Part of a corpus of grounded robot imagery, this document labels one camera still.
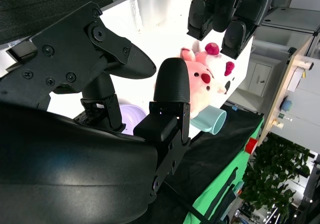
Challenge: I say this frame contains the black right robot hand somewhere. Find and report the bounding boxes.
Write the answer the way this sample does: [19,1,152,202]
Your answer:
[0,1,192,224]

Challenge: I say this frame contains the green cloth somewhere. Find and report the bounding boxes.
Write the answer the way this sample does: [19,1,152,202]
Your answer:
[183,117,265,224]

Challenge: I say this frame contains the white cabinet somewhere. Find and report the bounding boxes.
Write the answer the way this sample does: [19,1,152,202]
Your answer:
[234,53,291,113]

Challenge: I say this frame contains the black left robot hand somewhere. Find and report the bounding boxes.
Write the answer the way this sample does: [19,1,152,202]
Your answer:
[186,0,275,60]

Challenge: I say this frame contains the red small box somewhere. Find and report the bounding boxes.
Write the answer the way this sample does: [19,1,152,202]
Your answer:
[244,137,260,154]

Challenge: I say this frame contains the light blue plastic mug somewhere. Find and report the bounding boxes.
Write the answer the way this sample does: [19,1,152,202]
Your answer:
[190,105,228,136]

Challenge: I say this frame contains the purple plastic plate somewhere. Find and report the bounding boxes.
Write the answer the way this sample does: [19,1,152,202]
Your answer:
[119,103,148,136]

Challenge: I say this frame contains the pink beaver plush doll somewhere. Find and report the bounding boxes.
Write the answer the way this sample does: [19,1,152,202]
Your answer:
[179,41,237,120]

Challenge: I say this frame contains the green leafy plant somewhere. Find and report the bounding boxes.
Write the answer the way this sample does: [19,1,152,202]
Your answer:
[239,133,311,221]

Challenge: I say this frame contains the light wood shelf unit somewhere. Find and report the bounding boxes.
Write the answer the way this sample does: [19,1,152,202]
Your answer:
[258,31,320,157]

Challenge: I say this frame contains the black cable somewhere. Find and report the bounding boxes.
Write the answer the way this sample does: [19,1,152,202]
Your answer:
[171,190,209,224]

